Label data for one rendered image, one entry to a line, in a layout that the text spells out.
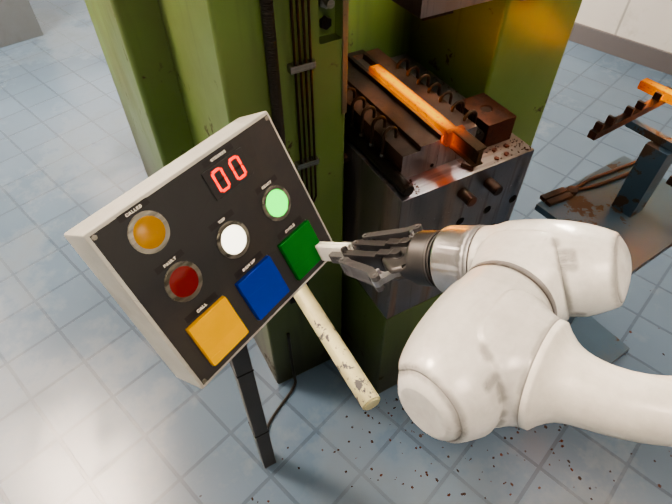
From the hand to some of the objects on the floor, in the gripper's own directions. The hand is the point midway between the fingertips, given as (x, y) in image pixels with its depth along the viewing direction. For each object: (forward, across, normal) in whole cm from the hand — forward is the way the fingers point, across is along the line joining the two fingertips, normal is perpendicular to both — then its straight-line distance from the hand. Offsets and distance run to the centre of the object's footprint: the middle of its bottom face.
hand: (336, 252), depth 80 cm
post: (+70, -9, -81) cm, 107 cm away
